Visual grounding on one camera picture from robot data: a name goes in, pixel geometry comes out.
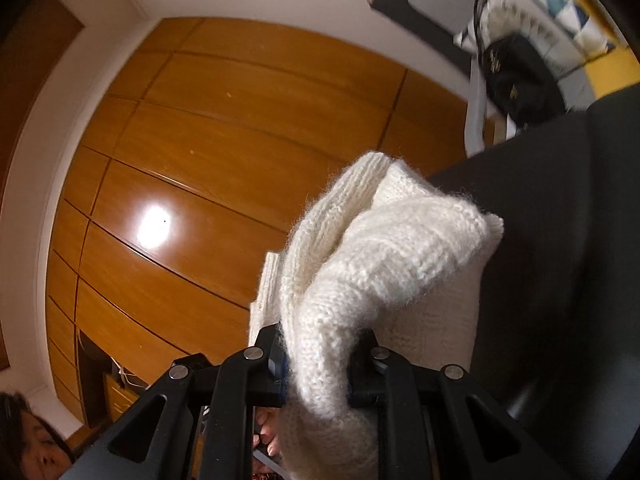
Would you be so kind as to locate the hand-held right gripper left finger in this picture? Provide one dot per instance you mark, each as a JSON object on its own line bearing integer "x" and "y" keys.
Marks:
{"x": 260, "y": 360}

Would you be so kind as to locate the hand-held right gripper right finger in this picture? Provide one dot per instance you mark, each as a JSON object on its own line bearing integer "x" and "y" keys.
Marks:
{"x": 367, "y": 375}

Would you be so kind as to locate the white knitted sweater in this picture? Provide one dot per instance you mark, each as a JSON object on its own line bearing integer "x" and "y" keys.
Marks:
{"x": 390, "y": 260}

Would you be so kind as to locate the person's left hand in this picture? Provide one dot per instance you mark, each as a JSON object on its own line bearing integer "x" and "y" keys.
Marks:
{"x": 270, "y": 435}

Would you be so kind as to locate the small wooden cabinet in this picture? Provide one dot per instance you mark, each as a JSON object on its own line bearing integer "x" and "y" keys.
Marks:
{"x": 120, "y": 397}

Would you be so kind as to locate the person's head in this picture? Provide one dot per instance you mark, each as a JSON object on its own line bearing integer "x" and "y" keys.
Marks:
{"x": 40, "y": 450}

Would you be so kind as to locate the wooden wardrobe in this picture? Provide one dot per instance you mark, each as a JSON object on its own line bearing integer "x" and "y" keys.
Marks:
{"x": 225, "y": 110}

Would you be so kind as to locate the black handbag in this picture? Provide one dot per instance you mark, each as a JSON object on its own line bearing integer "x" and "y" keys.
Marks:
{"x": 520, "y": 75}

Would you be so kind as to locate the black padded panel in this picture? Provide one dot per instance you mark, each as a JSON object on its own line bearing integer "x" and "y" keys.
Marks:
{"x": 415, "y": 15}

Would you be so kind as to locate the triangle pattern pillow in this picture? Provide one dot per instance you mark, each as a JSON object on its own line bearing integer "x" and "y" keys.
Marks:
{"x": 530, "y": 20}

